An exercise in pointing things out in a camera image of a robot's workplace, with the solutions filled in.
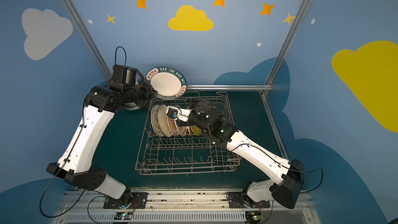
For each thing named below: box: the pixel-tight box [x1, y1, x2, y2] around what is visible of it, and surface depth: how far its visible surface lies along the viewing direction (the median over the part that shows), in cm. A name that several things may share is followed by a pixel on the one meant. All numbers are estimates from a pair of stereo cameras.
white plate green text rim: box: [145, 66, 189, 101], surface depth 76 cm
